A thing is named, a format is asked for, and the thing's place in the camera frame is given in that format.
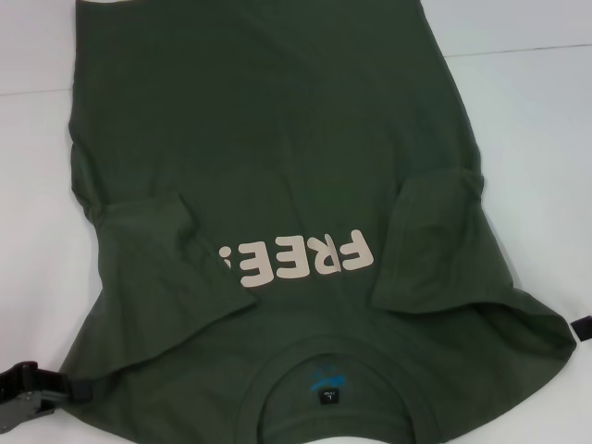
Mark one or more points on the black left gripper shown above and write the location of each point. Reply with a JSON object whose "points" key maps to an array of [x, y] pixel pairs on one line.
{"points": [[18, 386]]}

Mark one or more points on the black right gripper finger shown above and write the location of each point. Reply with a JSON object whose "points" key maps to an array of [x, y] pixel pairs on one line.
{"points": [[583, 329]]}

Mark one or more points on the dark green FREE t-shirt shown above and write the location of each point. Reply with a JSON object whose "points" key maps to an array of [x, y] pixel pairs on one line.
{"points": [[277, 115]]}

